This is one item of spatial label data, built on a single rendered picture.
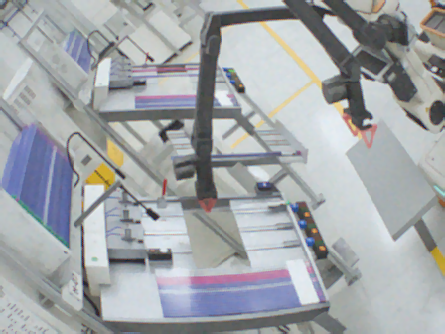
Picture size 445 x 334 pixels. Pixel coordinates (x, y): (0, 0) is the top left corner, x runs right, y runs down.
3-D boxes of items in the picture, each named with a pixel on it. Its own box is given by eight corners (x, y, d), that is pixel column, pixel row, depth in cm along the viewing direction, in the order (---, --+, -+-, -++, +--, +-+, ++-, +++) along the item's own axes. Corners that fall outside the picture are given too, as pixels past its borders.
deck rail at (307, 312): (324, 314, 172) (329, 302, 169) (326, 318, 170) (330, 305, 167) (105, 328, 159) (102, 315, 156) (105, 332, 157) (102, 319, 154)
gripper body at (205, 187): (199, 201, 204) (197, 182, 200) (194, 185, 212) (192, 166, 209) (218, 198, 204) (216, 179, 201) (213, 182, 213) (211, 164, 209)
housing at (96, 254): (106, 216, 216) (103, 184, 209) (113, 297, 175) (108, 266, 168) (87, 216, 215) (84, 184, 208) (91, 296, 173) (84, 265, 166)
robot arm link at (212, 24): (202, 14, 175) (195, 11, 184) (207, 50, 181) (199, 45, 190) (323, 4, 184) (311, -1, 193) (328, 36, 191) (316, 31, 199)
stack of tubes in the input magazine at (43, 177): (74, 162, 201) (30, 118, 188) (69, 247, 158) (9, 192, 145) (55, 183, 204) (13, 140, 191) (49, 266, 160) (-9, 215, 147)
